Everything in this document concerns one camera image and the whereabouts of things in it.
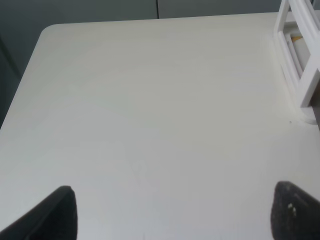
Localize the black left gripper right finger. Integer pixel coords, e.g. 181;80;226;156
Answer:
270;181;320;240

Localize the white lower drawer handle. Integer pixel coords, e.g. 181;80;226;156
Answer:
273;0;320;110

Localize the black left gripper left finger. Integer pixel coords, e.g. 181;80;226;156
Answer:
0;185;78;240

